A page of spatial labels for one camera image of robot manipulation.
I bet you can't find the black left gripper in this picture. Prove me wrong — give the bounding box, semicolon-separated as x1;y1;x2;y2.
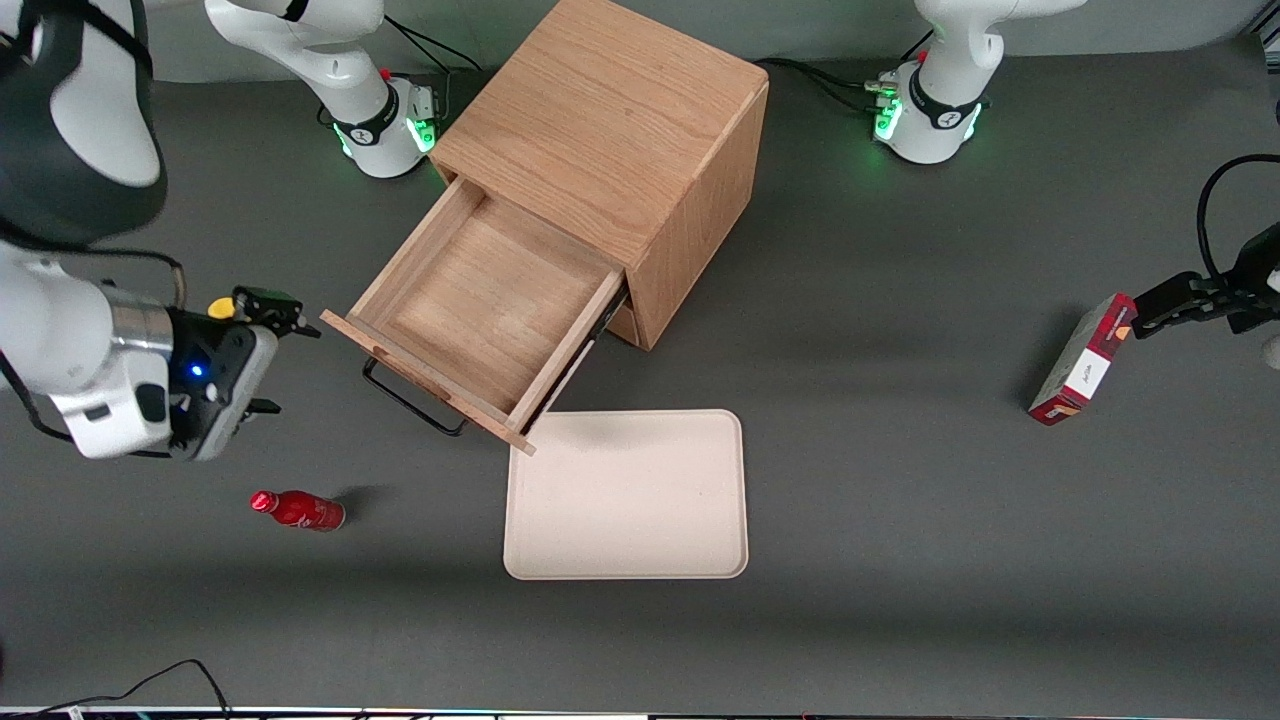
1133;225;1280;371

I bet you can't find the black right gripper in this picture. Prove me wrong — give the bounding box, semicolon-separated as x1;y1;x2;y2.
168;287;322;461

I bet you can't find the light wooden drawer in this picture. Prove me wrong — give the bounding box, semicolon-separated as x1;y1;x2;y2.
320;178;633;457

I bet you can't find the red and white carton box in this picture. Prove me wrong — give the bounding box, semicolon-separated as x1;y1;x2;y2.
1029;293;1138;427

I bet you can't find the red bottle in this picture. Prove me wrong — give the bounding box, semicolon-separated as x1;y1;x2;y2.
250;490;346;532

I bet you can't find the beige plastic tray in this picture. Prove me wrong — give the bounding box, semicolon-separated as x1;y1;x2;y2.
503;409;749;581

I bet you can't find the light wooden cabinet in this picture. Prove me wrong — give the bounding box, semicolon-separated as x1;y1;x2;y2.
430;0;771;352

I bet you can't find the black looped gripper cable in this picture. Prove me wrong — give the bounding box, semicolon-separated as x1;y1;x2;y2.
1197;154;1280;283

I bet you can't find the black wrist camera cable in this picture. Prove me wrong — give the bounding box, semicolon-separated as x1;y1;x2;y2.
0;243;189;461

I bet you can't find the black metal drawer handle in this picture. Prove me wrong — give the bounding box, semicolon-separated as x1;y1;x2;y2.
362;357;468;438

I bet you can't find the thin black table cable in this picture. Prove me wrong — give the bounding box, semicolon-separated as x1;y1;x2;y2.
0;659;233;720

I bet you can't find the black drawer slide rail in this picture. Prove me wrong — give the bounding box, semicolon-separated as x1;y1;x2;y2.
525;283;631;426

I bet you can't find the black arm base cable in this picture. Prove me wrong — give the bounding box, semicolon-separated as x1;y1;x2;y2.
755;57;901;116
383;18;483;74

